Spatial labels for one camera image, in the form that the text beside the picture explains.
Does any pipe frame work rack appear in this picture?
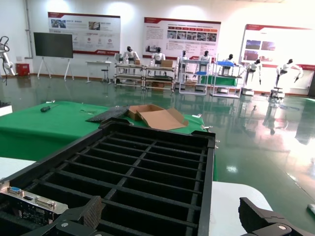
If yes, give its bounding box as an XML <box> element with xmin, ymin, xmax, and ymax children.
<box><xmin>114</xmin><ymin>63</ymin><xmax>146</xmax><ymax>87</ymax></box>
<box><xmin>144</xmin><ymin>65</ymin><xmax>177</xmax><ymax>92</ymax></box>

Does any white side table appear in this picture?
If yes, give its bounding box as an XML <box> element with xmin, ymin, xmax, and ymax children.
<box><xmin>0</xmin><ymin>101</ymin><xmax>13</xmax><ymax>117</ymax></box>

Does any white desk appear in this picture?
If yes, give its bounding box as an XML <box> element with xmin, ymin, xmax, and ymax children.
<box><xmin>85</xmin><ymin>60</ymin><xmax>112</xmax><ymax>83</ymax></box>

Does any dark antistatic bag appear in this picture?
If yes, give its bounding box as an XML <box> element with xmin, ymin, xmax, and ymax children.
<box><xmin>85</xmin><ymin>105</ymin><xmax>130</xmax><ymax>123</ymax></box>

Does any dark robot pedestal base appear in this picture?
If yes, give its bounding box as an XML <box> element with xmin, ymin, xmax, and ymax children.
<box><xmin>270</xmin><ymin>86</ymin><xmax>286</xmax><ymax>99</ymax></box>

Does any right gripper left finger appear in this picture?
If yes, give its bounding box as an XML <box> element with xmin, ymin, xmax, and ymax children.
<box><xmin>23</xmin><ymin>196</ymin><xmax>103</xmax><ymax>236</ymax></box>

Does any black slotted storage container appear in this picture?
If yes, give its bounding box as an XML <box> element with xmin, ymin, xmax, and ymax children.
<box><xmin>0</xmin><ymin>117</ymin><xmax>216</xmax><ymax>236</ymax></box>

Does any wall poster with photo header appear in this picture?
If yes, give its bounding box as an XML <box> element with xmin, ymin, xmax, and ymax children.
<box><xmin>47</xmin><ymin>11</ymin><xmax>121</xmax><ymax>55</ymax></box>

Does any wall poster with orange boxes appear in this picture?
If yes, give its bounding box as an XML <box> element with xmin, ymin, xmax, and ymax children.
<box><xmin>143</xmin><ymin>17</ymin><xmax>221</xmax><ymax>61</ymax></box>

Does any graphics card with silver bracket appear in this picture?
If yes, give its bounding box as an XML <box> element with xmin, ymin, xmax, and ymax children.
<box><xmin>0</xmin><ymin>180</ymin><xmax>69</xmax><ymax>227</ymax></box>

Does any black stool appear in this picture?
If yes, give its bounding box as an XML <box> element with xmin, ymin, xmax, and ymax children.
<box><xmin>100</xmin><ymin>69</ymin><xmax>110</xmax><ymax>84</ymax></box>

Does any red box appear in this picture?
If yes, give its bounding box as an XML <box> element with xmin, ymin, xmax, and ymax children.
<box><xmin>16</xmin><ymin>63</ymin><xmax>31</xmax><ymax>76</ymax></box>

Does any white shelf rack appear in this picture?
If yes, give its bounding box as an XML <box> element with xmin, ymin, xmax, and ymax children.
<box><xmin>210</xmin><ymin>60</ymin><xmax>243</xmax><ymax>98</ymax></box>
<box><xmin>179</xmin><ymin>58</ymin><xmax>210</xmax><ymax>95</ymax></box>

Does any small flat cardboard box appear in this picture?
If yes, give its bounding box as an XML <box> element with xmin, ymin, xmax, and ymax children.
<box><xmin>127</xmin><ymin>104</ymin><xmax>189</xmax><ymax>131</ymax></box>

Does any black display on white stand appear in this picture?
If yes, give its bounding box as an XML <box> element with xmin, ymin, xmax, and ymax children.
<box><xmin>33</xmin><ymin>32</ymin><xmax>74</xmax><ymax>81</ymax></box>

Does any green black screwdriver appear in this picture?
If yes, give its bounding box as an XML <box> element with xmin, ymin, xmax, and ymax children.
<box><xmin>40</xmin><ymin>104</ymin><xmax>60</xmax><ymax>114</ymax></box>

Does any green tablecloth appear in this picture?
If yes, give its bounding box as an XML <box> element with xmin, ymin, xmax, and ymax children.
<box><xmin>0</xmin><ymin>100</ymin><xmax>219</xmax><ymax>182</ymax></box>

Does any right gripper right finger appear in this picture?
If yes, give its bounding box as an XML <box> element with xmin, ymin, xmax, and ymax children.
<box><xmin>238</xmin><ymin>197</ymin><xmax>315</xmax><ymax>236</ymax></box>

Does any wall poster with landscape photos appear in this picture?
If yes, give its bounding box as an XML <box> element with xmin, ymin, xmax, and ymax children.
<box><xmin>240</xmin><ymin>24</ymin><xmax>315</xmax><ymax>68</ymax></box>

